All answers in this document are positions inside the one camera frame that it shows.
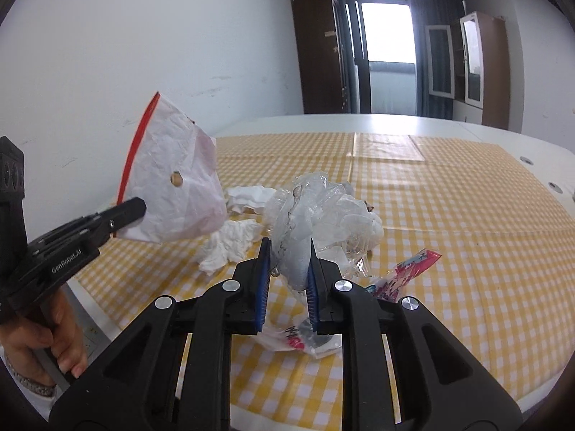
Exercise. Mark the white and pink wrapper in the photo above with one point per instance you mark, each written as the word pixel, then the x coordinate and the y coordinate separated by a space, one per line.
pixel 292 341

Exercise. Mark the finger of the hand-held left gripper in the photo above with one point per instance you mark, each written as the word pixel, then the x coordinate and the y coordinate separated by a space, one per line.
pixel 121 213

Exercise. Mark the brown wooden wardrobe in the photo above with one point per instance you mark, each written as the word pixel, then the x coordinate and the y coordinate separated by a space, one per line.
pixel 319 54

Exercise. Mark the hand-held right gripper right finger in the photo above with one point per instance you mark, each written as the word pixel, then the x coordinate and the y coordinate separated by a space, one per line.
pixel 314 287

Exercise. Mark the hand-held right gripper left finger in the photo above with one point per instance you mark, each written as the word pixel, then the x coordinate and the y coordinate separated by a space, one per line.
pixel 263 278

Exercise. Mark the glass balcony door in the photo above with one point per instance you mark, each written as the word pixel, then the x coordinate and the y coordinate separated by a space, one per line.
pixel 386 45

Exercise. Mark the yellow checkered tablecloth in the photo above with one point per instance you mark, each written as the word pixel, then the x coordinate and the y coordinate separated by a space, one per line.
pixel 449 242

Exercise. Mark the pink printed snack wrapper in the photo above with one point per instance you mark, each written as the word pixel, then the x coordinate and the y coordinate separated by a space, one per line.
pixel 404 274

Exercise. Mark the red-seal zip bag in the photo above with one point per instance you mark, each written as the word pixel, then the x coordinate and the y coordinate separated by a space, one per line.
pixel 179 179

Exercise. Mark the flat clear plastic bag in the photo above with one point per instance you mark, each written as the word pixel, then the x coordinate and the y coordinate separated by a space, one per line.
pixel 386 146

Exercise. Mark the glass-door wooden cabinet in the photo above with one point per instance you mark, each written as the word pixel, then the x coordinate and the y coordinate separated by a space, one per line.
pixel 489 67

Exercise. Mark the person's left hand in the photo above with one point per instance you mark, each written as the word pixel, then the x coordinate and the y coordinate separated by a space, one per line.
pixel 67 336

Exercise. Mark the dark curtain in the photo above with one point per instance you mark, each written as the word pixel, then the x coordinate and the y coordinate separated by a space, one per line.
pixel 438 4

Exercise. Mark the crumpled white tissue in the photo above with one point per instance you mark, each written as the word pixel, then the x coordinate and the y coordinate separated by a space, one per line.
pixel 249 197
pixel 229 242

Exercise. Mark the clear plastic wrap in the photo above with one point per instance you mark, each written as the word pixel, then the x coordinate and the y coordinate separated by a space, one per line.
pixel 323 215

